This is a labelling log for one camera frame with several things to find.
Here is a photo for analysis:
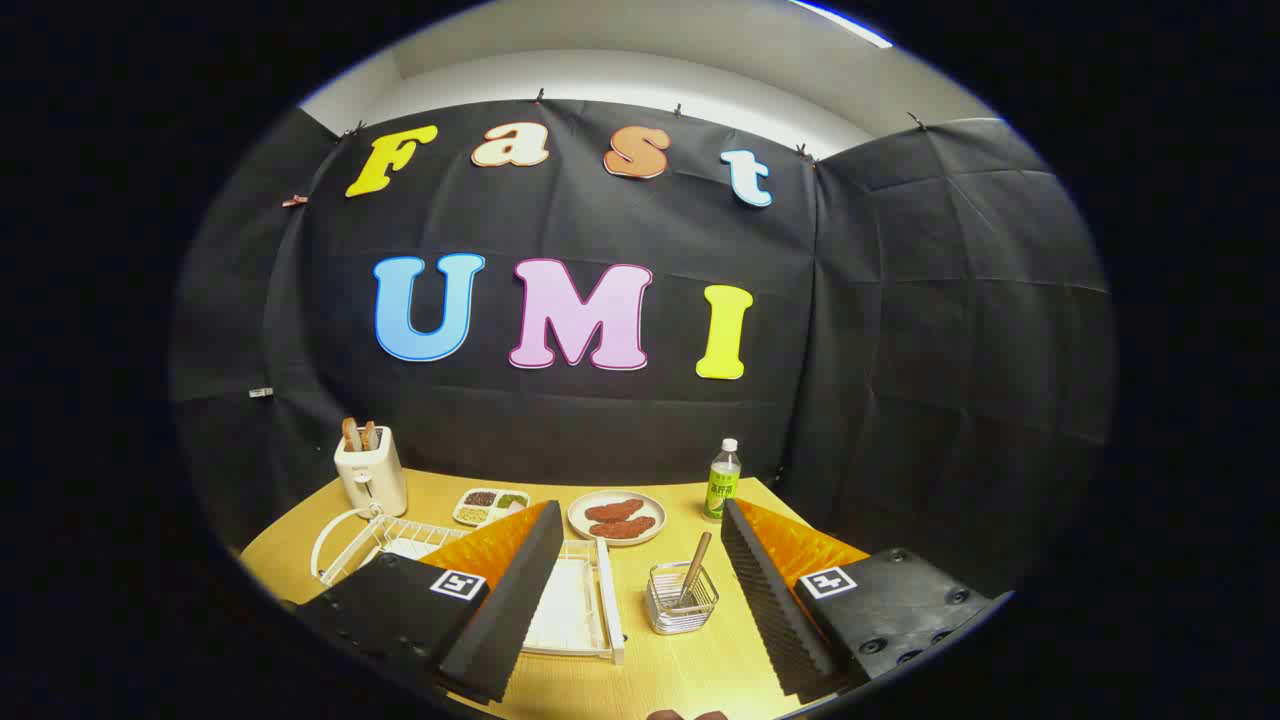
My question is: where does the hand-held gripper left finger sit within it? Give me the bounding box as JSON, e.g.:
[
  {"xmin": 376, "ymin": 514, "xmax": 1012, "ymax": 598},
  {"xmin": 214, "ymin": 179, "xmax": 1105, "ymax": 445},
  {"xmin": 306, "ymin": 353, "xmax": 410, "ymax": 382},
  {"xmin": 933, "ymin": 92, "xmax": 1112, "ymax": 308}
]
[{"xmin": 290, "ymin": 500, "xmax": 566, "ymax": 706}]

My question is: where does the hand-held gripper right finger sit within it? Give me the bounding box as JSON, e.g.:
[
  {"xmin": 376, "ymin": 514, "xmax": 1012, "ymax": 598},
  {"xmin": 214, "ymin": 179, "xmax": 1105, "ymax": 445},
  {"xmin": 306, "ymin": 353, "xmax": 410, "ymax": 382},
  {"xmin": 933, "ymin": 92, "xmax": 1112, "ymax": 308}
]
[{"xmin": 720, "ymin": 497, "xmax": 996, "ymax": 706}]

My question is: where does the white wire dish rack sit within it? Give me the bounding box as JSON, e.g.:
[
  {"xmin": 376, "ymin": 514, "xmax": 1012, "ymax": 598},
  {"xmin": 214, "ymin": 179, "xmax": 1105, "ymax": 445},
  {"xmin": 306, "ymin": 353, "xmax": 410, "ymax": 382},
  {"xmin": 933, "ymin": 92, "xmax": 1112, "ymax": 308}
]
[{"xmin": 310, "ymin": 505, "xmax": 627, "ymax": 666}]

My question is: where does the wooden handle metal spoon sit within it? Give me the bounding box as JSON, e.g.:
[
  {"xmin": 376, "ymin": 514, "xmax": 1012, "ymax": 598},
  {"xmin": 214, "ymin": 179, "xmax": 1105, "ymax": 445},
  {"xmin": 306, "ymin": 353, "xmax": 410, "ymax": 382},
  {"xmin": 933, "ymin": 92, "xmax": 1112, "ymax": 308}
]
[{"xmin": 679, "ymin": 531, "xmax": 714, "ymax": 607}]

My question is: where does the metal wire basket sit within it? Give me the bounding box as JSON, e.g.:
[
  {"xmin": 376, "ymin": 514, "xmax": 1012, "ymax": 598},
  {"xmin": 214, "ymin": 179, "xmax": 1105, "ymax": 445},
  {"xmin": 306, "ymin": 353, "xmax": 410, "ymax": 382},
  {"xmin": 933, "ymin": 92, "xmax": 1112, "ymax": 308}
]
[{"xmin": 645, "ymin": 561, "xmax": 721, "ymax": 636}]

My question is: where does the white plate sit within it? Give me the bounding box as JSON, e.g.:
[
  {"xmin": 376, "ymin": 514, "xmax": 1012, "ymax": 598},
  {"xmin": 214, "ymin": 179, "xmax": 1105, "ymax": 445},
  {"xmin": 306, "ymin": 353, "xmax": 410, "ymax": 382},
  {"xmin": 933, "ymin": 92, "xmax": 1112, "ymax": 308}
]
[{"xmin": 567, "ymin": 489, "xmax": 668, "ymax": 547}]

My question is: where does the white sectioned spice tray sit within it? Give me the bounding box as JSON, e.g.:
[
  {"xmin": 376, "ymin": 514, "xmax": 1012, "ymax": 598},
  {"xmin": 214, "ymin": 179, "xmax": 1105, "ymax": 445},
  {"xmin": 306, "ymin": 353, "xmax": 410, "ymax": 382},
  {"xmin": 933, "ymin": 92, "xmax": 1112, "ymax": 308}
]
[{"xmin": 453, "ymin": 487, "xmax": 531, "ymax": 529}]

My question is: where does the green label drink bottle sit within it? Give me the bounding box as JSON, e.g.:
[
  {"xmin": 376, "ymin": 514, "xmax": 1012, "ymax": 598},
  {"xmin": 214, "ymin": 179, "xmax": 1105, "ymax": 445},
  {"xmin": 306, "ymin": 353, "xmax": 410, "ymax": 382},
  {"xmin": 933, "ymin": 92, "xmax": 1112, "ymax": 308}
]
[{"xmin": 702, "ymin": 438, "xmax": 743, "ymax": 524}]

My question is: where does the cream toaster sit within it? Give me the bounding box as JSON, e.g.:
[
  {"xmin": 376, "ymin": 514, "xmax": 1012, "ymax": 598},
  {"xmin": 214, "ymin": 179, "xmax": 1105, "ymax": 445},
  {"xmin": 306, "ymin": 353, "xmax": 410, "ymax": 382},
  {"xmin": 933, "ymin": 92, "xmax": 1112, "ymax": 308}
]
[{"xmin": 333, "ymin": 425, "xmax": 409, "ymax": 518}]

